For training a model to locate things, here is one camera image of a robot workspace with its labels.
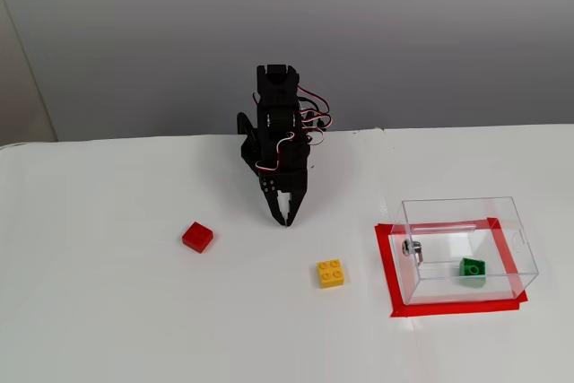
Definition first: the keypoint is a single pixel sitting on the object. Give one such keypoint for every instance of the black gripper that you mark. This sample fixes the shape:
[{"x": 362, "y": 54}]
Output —
[{"x": 291, "y": 187}]

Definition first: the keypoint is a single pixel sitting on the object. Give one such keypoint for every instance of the green lego brick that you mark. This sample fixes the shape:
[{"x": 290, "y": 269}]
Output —
[{"x": 473, "y": 277}]

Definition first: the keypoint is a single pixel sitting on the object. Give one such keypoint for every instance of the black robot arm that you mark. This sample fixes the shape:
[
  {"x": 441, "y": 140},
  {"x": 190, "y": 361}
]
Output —
[{"x": 275, "y": 87}]

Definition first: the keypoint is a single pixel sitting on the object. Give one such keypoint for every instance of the yellow lego brick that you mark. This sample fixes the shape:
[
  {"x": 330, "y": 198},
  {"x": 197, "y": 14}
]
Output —
[{"x": 331, "y": 274}]

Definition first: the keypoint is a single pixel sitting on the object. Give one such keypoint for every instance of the red lego brick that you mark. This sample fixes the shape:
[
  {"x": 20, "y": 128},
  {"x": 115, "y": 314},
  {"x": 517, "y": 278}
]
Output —
[{"x": 197, "y": 237}]

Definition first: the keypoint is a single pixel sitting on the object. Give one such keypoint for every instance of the transparent acrylic box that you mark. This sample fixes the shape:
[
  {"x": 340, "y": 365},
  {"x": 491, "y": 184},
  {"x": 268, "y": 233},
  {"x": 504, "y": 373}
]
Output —
[{"x": 502, "y": 230}]

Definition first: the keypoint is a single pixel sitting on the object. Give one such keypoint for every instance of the black table clamp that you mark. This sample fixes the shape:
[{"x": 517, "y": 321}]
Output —
[{"x": 246, "y": 127}]

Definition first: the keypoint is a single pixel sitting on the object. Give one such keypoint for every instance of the silver cam lock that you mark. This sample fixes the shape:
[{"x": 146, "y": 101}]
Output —
[{"x": 410, "y": 248}]

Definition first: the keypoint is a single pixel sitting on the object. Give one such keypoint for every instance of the red tape frame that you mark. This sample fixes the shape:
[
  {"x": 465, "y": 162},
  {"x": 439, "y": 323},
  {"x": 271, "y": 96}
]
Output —
[{"x": 448, "y": 309}]

